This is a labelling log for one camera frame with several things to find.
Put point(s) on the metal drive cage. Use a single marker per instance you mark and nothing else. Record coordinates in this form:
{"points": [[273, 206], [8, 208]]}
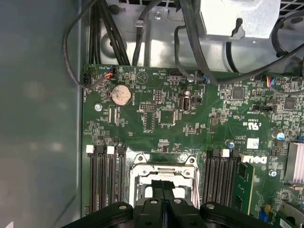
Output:
{"points": [[166, 47]]}

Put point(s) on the black RAM slot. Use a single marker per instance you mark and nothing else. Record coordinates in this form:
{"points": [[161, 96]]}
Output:
{"points": [[92, 180], [121, 180], [220, 180], [212, 180], [101, 180], [228, 180], [111, 180]]}

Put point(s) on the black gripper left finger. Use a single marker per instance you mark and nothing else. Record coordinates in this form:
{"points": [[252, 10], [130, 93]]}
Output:
{"points": [[147, 213]]}

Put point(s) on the silver CPU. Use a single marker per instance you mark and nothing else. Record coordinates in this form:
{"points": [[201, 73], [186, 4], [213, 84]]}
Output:
{"points": [[148, 192]]}

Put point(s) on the silver internal USB port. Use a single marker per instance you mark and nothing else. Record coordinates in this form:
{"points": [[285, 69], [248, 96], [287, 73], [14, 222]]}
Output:
{"points": [[185, 103]]}

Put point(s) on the black open PC case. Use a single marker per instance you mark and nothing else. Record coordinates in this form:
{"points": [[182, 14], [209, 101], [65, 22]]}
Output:
{"points": [[35, 95]]}

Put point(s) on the CPU socket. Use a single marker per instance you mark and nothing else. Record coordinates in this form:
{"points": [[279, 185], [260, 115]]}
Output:
{"points": [[192, 159]]}

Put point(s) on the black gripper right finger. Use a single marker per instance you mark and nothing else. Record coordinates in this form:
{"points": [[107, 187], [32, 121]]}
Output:
{"points": [[183, 213]]}

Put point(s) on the round coin cell battery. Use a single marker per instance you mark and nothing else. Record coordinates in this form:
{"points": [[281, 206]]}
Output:
{"points": [[121, 95]]}

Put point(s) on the silver finned heatsink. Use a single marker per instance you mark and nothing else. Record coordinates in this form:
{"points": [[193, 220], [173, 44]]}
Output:
{"points": [[295, 164]]}

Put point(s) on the metal locking lever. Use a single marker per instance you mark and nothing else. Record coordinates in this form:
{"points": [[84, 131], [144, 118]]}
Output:
{"points": [[197, 187]]}

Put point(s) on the green motherboard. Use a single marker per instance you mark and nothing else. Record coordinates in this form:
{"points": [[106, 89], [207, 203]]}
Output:
{"points": [[190, 133]]}

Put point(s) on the metal socket cover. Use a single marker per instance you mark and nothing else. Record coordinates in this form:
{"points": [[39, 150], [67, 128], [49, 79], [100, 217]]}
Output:
{"points": [[149, 173]]}

